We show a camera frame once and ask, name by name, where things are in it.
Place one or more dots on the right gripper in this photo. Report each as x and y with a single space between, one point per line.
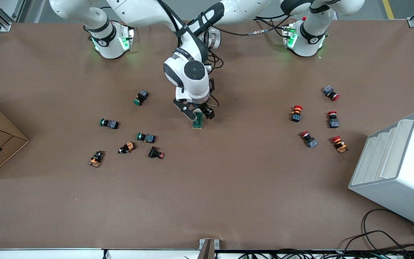
204 107

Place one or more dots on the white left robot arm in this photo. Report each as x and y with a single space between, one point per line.
307 39

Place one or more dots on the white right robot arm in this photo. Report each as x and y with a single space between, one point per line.
128 10

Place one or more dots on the green pushbutton grey block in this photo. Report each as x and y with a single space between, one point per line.
148 138
141 96
110 124

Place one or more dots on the black square pushbutton red block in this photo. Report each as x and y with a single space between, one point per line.
153 152

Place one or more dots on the black pushbutton orange block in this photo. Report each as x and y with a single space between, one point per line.
128 147
96 159

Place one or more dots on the brown table mat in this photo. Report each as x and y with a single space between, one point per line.
228 198

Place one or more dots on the red mushroom button black block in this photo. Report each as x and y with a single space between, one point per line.
296 116

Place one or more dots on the red mushroom button grey block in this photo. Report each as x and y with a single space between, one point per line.
311 142
329 90
333 122

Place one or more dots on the red mushroom button orange block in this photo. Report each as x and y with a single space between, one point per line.
340 145

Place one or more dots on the white stepped rack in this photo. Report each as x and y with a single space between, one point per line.
401 180

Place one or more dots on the aluminium bracket post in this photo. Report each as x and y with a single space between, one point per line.
208 248

